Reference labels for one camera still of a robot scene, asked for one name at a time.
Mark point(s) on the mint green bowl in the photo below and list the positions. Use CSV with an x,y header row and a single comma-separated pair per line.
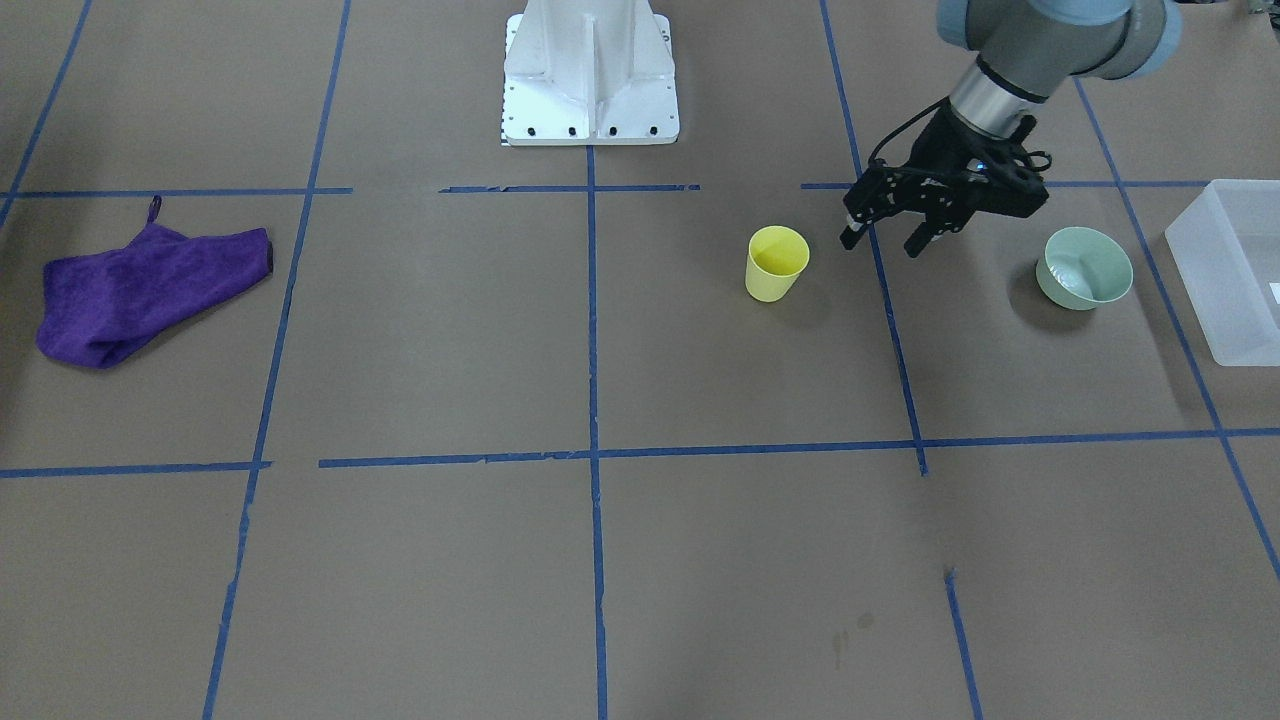
x,y
1081,269

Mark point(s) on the clear plastic bin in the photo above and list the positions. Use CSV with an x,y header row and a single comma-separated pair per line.
x,y
1226,246

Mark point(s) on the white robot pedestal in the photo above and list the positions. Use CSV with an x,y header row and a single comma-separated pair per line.
x,y
579,73

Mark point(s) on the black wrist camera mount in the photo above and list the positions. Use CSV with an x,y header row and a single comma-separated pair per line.
x,y
1012,183

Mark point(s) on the purple cloth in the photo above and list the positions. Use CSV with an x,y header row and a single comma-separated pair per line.
x,y
99,309

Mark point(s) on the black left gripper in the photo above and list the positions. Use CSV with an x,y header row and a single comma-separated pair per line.
x,y
937,147

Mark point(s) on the yellow plastic cup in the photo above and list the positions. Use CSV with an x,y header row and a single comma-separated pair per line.
x,y
777,255

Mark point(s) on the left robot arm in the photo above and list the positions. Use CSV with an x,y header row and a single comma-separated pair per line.
x,y
1024,50

